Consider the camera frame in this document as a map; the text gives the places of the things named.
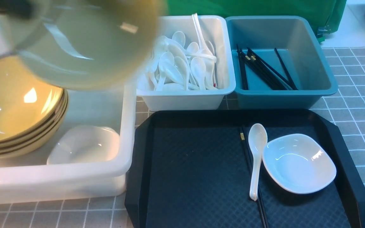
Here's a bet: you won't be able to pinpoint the white square sauce dish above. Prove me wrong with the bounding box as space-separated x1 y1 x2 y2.
262 133 336 194

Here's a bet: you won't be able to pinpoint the white ceramic soup spoon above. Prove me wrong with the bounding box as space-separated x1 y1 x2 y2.
248 123 268 201

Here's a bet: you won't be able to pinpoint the black chopstick pair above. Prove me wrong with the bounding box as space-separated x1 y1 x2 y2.
239 126 269 228

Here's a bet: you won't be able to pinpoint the yellow noodle bowl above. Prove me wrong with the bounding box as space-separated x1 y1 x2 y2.
0 89 68 150
0 105 68 159
0 0 164 90
0 57 63 142

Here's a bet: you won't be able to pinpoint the grey checked table mat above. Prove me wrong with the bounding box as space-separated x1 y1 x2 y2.
0 47 365 228

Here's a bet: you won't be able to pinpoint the black chopsticks in bin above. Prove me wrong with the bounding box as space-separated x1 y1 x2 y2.
236 44 298 91

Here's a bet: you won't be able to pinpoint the teal chopstick bin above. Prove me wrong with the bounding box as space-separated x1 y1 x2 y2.
226 16 338 109

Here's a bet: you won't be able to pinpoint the black serving tray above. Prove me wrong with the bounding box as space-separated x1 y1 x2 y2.
125 109 365 228

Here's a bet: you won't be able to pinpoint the white spoon bin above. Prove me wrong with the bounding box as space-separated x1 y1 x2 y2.
137 15 236 111

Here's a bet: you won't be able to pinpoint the pile of white spoons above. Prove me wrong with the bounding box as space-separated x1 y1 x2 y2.
142 14 218 91

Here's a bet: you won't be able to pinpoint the white square dish in tub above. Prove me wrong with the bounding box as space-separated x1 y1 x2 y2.
47 125 120 165

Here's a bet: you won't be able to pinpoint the large white plastic tub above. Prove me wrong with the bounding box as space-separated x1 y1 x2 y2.
0 82 136 204

